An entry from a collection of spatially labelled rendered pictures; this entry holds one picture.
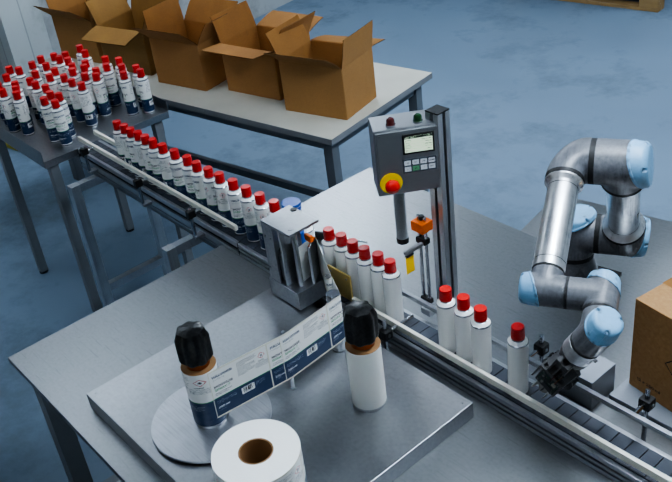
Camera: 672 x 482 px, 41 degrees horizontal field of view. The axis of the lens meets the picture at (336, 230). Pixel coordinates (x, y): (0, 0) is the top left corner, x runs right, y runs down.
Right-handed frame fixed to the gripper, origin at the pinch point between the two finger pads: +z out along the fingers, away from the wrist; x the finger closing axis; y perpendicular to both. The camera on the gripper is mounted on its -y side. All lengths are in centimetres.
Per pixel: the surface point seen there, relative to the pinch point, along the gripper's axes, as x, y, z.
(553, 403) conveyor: 4.1, -1.3, 4.0
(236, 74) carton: -213, -85, 130
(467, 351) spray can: -20.0, 1.6, 12.7
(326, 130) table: -149, -83, 104
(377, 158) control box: -69, 1, -14
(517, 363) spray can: -8.2, 2.7, -1.5
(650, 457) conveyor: 27.1, -1.5, -9.3
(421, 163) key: -61, -8, -15
